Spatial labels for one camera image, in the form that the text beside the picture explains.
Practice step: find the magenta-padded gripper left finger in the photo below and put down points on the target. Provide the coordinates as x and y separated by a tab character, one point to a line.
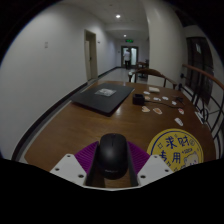
68	166

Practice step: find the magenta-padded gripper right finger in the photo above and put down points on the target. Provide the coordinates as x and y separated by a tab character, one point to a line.
154	166

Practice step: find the black computer mouse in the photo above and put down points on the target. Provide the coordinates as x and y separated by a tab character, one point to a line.
112	155

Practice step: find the round yellow printed mouse pad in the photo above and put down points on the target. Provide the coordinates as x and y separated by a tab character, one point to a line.
176	146

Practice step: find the white oblong sticker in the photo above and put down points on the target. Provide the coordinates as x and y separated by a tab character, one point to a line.
179	121

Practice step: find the orange and white sticker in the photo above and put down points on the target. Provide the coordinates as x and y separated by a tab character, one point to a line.
157	111

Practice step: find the beige heart-shaped sticker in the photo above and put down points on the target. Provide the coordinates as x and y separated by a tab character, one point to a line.
146	109

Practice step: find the red and white sticker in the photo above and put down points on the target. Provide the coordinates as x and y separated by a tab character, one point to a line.
181	111

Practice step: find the small black box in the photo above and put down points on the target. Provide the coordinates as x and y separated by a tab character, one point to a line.
138	99

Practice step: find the small black clip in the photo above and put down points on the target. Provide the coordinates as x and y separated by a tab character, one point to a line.
179	99

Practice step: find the black closed laptop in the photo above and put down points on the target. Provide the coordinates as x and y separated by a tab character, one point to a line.
100	100

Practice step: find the white square card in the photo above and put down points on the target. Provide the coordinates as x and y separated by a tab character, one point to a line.
154	89

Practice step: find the wooden armchair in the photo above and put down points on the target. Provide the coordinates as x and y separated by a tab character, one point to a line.
151	72

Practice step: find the black railing with wooden handrail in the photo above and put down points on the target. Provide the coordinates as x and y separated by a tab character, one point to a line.
203	74

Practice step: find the dark window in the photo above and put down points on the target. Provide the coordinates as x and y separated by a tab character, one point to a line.
200	66

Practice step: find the person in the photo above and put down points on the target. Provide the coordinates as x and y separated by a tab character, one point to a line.
127	58

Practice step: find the glass double door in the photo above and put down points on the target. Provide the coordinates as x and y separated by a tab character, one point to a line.
134	56

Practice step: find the green exit sign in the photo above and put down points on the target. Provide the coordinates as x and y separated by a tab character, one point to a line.
129	40

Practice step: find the recessed ceiling lights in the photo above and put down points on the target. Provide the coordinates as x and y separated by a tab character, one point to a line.
118	16

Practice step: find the wall doorway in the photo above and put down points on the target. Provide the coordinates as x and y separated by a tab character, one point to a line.
91	55

